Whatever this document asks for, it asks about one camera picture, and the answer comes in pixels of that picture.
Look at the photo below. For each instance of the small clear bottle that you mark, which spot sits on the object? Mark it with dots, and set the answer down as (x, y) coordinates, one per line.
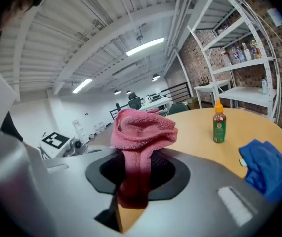
(265, 86)

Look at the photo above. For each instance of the cardboard box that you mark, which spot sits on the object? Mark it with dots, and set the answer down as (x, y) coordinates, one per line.
(192, 102)

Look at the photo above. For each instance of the long ceiling tube light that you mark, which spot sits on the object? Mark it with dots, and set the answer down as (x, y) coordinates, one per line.
(82, 85)
(145, 46)

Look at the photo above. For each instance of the pink cloth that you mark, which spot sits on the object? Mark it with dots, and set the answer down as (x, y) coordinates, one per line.
(143, 132)

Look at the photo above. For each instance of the black office chair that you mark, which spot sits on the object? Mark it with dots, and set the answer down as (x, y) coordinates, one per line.
(134, 102)

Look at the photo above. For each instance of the green-label sauce bottle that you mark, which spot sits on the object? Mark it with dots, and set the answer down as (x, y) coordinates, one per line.
(219, 127)

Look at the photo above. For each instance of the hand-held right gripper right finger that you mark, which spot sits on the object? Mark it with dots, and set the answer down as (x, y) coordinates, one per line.
(205, 206)

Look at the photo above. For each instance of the person's head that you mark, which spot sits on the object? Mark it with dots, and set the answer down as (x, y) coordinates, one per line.
(17, 6)

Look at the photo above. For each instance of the row of white boxes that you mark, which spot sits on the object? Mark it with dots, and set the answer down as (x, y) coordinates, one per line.
(98, 130)

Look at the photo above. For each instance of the white vertical pipe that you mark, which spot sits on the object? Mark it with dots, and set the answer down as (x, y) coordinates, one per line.
(184, 70)

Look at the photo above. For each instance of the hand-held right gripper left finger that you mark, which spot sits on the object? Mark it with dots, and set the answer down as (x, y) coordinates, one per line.
(76, 194)

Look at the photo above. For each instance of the white metal shelf rack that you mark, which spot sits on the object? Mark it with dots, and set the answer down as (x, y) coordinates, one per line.
(244, 92)

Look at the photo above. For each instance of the black router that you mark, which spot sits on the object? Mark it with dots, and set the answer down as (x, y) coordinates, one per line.
(203, 83)

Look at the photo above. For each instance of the round ceiling fixture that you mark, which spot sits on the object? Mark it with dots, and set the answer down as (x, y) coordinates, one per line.
(139, 38)

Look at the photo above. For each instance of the blue cloth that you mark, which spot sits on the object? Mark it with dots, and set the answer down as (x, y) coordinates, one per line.
(266, 169)

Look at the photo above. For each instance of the small white side table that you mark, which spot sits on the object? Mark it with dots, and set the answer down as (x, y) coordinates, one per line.
(212, 85)

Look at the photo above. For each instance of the grey padded chair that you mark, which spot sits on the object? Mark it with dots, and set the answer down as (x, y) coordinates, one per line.
(177, 108)

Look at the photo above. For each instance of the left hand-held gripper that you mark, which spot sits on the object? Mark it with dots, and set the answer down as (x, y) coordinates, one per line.
(56, 144)

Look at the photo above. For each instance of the white paper sheet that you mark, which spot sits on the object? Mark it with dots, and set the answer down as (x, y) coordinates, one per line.
(276, 16)

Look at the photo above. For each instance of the row of assorted plastic bottles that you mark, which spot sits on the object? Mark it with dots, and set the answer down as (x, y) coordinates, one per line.
(239, 54)

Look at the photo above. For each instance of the white desk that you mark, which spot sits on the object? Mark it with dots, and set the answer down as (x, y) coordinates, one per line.
(158, 102)

